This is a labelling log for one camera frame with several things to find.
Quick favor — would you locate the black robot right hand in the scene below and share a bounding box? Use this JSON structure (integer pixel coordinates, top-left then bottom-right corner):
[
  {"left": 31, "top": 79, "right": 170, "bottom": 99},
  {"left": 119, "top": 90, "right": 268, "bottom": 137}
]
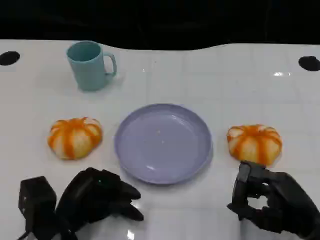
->
[{"left": 226, "top": 160, "right": 320, "bottom": 240}]

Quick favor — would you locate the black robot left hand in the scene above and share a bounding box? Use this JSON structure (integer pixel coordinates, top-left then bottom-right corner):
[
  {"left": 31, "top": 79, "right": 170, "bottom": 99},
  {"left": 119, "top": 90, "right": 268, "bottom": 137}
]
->
[{"left": 55, "top": 167, "right": 145, "bottom": 240}]

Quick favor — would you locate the orange white toy bread roll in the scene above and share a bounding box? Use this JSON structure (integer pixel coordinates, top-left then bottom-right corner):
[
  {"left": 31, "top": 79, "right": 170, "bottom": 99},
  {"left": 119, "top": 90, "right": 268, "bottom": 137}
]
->
[
  {"left": 47, "top": 116, "right": 104, "bottom": 161},
  {"left": 226, "top": 124, "right": 283, "bottom": 166}
]

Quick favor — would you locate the lilac plate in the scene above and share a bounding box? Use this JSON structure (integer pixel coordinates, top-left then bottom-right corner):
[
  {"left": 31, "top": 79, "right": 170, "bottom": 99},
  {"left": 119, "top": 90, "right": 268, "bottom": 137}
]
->
[{"left": 114, "top": 103, "right": 214, "bottom": 186}]

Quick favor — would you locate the pale green mug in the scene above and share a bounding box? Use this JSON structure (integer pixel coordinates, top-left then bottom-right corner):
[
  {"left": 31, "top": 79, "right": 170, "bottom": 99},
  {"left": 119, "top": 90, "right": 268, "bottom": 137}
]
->
[{"left": 65, "top": 40, "right": 118, "bottom": 92}]

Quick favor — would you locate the black table grommet hole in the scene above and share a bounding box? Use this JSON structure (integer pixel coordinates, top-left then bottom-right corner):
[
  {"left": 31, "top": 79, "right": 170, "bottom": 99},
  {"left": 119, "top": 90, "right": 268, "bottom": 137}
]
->
[
  {"left": 0, "top": 50, "right": 21, "bottom": 66},
  {"left": 298, "top": 55, "right": 320, "bottom": 72}
]

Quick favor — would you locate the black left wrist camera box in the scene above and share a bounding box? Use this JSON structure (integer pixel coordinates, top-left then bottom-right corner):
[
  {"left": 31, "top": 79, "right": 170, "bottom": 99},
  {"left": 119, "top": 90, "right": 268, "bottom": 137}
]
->
[{"left": 18, "top": 175, "right": 59, "bottom": 240}]

